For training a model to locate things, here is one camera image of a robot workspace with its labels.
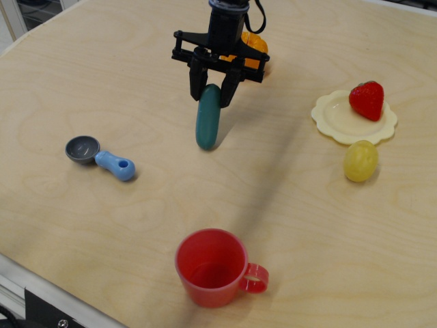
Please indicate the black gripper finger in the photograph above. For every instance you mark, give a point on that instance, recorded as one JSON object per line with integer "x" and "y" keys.
{"x": 198, "y": 74}
{"x": 233, "y": 76}

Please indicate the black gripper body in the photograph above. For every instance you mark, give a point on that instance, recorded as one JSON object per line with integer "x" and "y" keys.
{"x": 223, "y": 14}

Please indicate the green toy cucumber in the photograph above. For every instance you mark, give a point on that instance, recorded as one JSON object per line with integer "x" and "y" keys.
{"x": 208, "y": 117}

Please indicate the red plastic cup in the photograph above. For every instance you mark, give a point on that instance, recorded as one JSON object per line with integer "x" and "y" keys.
{"x": 213, "y": 266}

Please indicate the orange toy pumpkin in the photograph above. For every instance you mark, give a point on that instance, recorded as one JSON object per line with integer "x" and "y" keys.
{"x": 255, "y": 46}

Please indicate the cream scalloped toy plate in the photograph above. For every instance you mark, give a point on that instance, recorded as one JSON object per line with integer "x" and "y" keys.
{"x": 335, "y": 118}

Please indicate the red toy strawberry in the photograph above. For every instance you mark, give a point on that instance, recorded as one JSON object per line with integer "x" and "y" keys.
{"x": 367, "y": 99}

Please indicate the blue grey toy scoop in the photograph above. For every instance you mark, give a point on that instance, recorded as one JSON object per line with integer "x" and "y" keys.
{"x": 86, "y": 149}

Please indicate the yellow toy lemon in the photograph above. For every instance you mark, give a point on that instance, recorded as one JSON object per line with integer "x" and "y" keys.
{"x": 360, "y": 161}

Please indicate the aluminium table frame rail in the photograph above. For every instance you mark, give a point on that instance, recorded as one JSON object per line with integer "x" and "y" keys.
{"x": 16, "y": 278}

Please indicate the black metal corner bracket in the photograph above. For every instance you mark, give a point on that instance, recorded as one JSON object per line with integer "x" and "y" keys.
{"x": 44, "y": 314}

